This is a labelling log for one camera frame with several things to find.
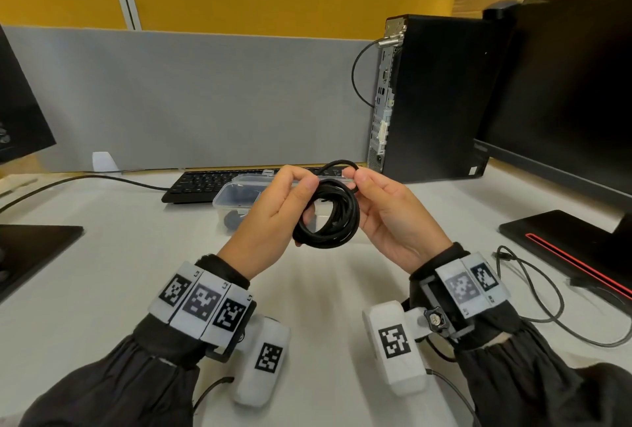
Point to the person's right forearm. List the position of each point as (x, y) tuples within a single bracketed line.
[(543, 382)]

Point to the person's left hand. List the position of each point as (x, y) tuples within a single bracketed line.
[(266, 229)]

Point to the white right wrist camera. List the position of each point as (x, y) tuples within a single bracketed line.
[(395, 347)]

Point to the grey desk partition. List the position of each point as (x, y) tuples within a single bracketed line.
[(197, 101)]

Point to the small white plastic bracket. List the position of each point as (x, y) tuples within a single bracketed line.
[(103, 162)]

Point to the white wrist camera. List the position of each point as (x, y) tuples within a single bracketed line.
[(395, 347), (261, 367)]

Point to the right wrist marker band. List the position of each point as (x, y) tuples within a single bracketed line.
[(469, 286)]

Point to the black keyboard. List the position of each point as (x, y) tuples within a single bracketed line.
[(197, 185)]

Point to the clear plastic compartment box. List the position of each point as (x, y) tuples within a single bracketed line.
[(232, 195)]

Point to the black monitor with square stand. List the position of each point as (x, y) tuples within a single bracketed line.
[(20, 111)]

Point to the grey webcam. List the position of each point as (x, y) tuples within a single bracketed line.
[(499, 9)]

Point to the person's left forearm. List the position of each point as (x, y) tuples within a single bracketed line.
[(123, 387)]

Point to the person's right hand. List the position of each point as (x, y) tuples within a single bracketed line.
[(395, 224)]

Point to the wrist marker band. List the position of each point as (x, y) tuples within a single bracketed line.
[(200, 303), (469, 286)]

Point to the left wrist marker band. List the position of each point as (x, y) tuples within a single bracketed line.
[(200, 303)]

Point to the black desktop computer tower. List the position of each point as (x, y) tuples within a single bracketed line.
[(439, 106)]

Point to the wide black monitor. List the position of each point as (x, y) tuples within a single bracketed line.
[(568, 96)]

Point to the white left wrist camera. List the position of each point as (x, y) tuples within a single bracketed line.
[(261, 367)]

